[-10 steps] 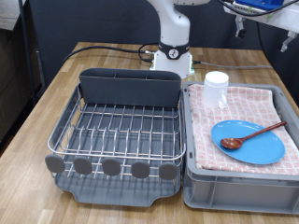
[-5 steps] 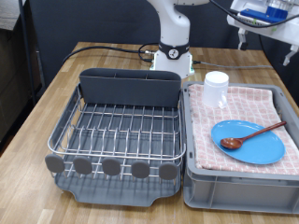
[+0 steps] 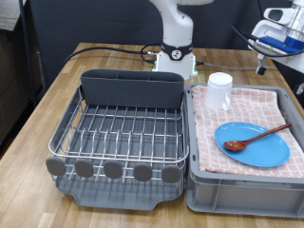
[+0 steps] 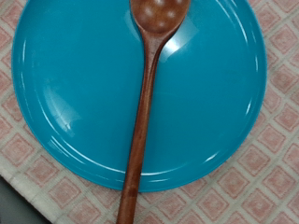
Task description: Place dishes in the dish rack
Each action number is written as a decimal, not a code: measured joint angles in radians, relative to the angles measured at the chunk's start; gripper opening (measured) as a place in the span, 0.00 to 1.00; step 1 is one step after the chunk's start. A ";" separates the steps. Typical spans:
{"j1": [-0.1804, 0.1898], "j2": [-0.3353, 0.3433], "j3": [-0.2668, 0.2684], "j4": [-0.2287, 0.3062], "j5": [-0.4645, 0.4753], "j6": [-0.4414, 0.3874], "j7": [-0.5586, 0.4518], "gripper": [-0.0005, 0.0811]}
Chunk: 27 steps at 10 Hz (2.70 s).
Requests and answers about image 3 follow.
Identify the blue plastic plate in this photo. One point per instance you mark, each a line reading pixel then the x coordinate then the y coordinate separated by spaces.
pixel 262 152

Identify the black metal pole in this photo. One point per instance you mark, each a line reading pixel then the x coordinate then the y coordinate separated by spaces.
pixel 28 50

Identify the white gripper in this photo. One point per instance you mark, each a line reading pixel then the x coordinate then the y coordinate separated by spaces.
pixel 275 28

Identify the dark cabinet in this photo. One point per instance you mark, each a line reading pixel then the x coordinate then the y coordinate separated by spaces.
pixel 12 79

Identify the brown wooden spoon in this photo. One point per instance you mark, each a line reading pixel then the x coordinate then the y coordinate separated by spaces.
pixel 236 145

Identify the grey dish drying rack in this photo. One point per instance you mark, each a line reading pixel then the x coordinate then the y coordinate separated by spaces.
pixel 120 198

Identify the pink checkered towel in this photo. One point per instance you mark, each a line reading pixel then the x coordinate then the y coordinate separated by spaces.
pixel 247 107

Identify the black backdrop curtain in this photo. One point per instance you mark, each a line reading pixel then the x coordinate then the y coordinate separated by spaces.
pixel 79 19

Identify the grey plastic crate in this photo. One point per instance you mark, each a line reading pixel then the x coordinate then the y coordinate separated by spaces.
pixel 240 198

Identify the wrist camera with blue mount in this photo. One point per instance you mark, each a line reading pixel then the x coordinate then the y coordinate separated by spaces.
pixel 275 42

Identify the white plastic mug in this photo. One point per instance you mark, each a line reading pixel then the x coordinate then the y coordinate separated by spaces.
pixel 218 91

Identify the dark grey cutlery holder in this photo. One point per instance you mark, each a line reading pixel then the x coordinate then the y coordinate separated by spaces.
pixel 133 91

